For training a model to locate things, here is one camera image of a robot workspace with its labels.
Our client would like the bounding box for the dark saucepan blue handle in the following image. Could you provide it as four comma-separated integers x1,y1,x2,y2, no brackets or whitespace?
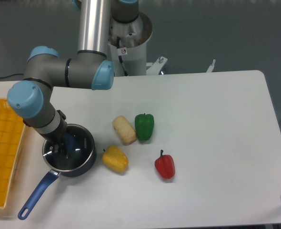
18,124,97,220

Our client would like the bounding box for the glass pot lid blue knob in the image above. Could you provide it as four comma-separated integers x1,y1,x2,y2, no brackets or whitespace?
42,124,97,177

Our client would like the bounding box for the yellow plastic basket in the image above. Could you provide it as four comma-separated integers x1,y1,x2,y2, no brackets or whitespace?
0,98,24,209

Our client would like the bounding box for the white metal base frame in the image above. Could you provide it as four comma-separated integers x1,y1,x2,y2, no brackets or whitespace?
113,56,216,77

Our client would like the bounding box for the black floor cable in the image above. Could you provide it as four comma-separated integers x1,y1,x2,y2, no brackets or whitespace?
0,73,24,79

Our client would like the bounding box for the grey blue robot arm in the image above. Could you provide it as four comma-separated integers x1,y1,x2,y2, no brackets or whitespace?
7,0,139,150

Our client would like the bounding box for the beige bread loaf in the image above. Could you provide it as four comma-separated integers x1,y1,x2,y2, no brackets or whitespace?
112,115,137,145

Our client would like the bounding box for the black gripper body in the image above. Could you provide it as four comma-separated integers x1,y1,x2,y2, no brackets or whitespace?
37,110,67,145

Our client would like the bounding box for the red bell pepper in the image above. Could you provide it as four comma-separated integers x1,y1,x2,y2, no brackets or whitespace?
154,149,175,179

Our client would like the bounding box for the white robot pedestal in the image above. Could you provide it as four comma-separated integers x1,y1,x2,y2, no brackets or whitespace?
108,12,152,76

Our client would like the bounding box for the green bell pepper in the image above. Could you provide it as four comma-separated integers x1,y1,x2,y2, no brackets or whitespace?
135,113,155,141

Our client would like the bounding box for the yellow bell pepper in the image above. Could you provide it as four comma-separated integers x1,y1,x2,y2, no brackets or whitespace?
101,145,129,173

